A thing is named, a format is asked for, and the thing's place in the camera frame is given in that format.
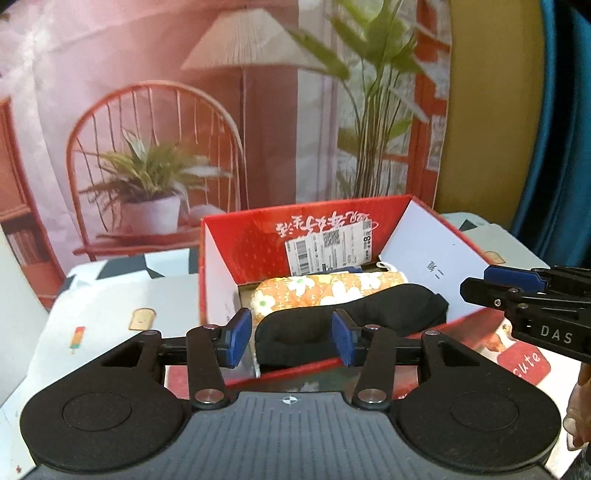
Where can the red strawberry cardboard box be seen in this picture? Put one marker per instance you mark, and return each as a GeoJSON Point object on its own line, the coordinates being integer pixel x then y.
{"type": "Point", "coordinates": [355, 236]}

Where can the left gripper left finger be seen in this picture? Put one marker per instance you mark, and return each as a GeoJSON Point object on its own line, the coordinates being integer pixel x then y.
{"type": "Point", "coordinates": [208, 349]}

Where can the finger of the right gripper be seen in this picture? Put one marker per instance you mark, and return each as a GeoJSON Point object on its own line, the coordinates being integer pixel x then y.
{"type": "Point", "coordinates": [501, 287]}

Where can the orange floral soft pouch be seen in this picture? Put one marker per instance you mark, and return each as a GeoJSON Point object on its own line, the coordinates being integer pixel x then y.
{"type": "Point", "coordinates": [284, 293]}

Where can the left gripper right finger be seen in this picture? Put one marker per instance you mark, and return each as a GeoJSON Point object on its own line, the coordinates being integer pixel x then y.
{"type": "Point", "coordinates": [373, 348]}

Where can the yellow panel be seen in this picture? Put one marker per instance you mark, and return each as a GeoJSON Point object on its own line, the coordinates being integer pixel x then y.
{"type": "Point", "coordinates": [497, 76]}

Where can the white marble board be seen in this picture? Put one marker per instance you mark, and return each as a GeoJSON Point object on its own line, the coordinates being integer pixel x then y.
{"type": "Point", "coordinates": [22, 319]}

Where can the printed room backdrop poster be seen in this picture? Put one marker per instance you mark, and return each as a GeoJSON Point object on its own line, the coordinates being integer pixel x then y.
{"type": "Point", "coordinates": [123, 123]}

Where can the black eye mask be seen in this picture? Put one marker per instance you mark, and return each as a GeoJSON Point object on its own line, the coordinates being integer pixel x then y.
{"type": "Point", "coordinates": [298, 336]}

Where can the white patterned table mat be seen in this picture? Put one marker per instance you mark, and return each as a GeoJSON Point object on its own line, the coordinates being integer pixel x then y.
{"type": "Point", "coordinates": [94, 310]}

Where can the person's hand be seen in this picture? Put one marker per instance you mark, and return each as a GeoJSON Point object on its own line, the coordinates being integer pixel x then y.
{"type": "Point", "coordinates": [577, 420]}

